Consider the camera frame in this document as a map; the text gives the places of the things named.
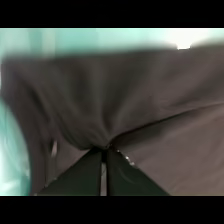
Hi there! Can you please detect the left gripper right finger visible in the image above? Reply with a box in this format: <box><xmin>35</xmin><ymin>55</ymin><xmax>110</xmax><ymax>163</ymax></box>
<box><xmin>106</xmin><ymin>146</ymin><xmax>170</xmax><ymax>197</ymax></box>

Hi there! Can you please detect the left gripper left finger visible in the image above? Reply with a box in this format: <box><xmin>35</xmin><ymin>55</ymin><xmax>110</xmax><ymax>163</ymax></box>
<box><xmin>37</xmin><ymin>146</ymin><xmax>103</xmax><ymax>197</ymax></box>

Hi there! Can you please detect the dark brown garment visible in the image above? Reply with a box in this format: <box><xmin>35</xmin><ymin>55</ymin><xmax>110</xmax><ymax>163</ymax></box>
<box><xmin>0</xmin><ymin>39</ymin><xmax>224</xmax><ymax>197</ymax></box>

